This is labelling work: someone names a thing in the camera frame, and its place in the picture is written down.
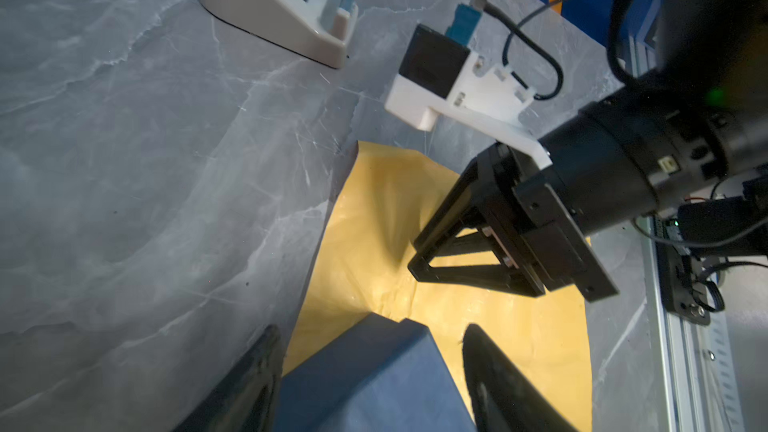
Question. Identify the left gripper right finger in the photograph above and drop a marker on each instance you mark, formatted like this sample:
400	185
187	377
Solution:
502	398

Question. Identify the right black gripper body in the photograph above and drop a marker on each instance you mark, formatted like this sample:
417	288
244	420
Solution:
539	246

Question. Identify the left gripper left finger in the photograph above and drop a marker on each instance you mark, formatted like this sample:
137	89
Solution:
246	398

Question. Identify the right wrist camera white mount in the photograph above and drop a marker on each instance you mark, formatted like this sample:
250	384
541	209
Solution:
441	76

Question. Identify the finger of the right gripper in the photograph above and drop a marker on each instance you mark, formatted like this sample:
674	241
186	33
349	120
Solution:
501	276
456	227

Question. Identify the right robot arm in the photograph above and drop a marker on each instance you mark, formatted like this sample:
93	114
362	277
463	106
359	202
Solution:
691	109

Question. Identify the aluminium front rail frame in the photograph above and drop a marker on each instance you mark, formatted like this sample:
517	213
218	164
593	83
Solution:
689	366

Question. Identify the yellow orange wrapping paper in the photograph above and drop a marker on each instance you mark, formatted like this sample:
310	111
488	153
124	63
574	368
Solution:
361	268

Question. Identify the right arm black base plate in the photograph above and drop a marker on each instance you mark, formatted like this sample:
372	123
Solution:
681	293

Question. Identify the white tape dispenser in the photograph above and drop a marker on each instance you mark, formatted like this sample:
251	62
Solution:
320	30

